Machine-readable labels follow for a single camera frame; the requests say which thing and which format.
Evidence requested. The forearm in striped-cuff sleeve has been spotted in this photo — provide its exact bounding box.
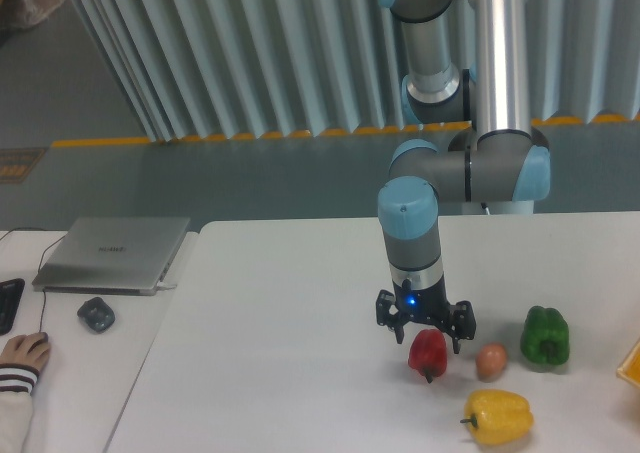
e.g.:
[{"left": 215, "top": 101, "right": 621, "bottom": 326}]
[{"left": 1, "top": 363, "right": 39, "bottom": 452}]

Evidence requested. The black keyboard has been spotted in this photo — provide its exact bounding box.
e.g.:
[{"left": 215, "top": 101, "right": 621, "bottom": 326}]
[{"left": 0, "top": 278, "right": 25, "bottom": 336}]

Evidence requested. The small dark grey tray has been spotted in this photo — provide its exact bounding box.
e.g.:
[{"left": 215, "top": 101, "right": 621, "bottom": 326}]
[{"left": 77, "top": 297, "right": 116, "bottom": 334}]

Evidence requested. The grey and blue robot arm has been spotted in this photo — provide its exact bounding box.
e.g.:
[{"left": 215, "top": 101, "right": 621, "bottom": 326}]
[{"left": 376, "top": 0, "right": 551, "bottom": 343}]

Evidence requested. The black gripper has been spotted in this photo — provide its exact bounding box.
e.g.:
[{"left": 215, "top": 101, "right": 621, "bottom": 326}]
[{"left": 375, "top": 277, "right": 476, "bottom": 354}]

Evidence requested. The yellow bell pepper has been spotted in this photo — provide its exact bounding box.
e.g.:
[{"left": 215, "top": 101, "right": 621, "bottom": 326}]
[{"left": 460, "top": 389, "right": 534, "bottom": 446}]

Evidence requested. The red bell pepper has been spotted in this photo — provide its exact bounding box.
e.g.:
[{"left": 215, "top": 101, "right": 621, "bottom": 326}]
[{"left": 408, "top": 329, "right": 447, "bottom": 383}]

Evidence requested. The white laptop plug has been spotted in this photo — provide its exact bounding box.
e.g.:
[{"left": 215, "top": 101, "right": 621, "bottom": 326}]
[{"left": 157, "top": 282, "right": 177, "bottom": 291}]

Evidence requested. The silver laptop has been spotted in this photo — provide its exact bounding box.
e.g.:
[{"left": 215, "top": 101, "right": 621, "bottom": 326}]
[{"left": 32, "top": 217, "right": 190, "bottom": 295}]

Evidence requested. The yellow basket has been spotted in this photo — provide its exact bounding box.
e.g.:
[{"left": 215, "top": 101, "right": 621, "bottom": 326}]
[{"left": 616, "top": 342, "right": 640, "bottom": 388}]

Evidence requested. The person's bare hand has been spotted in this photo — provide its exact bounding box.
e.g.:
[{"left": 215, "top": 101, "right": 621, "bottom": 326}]
[{"left": 1, "top": 332, "right": 51, "bottom": 375}]

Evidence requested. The grey folding screen partition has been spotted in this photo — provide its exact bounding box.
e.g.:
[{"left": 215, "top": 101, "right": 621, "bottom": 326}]
[{"left": 71, "top": 0, "right": 639, "bottom": 141}]

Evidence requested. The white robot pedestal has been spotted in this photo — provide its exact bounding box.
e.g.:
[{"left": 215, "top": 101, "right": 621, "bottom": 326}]
[{"left": 460, "top": 201, "right": 535, "bottom": 215}]

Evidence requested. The black mouse cable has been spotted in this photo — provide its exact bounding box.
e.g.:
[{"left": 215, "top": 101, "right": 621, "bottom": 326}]
[{"left": 0, "top": 226, "right": 71, "bottom": 335}]

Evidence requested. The green bell pepper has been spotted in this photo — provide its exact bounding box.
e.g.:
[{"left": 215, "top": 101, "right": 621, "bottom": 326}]
[{"left": 520, "top": 305, "right": 570, "bottom": 366}]

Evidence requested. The brown egg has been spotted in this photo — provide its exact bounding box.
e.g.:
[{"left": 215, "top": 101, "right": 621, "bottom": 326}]
[{"left": 475, "top": 343, "right": 508, "bottom": 379}]

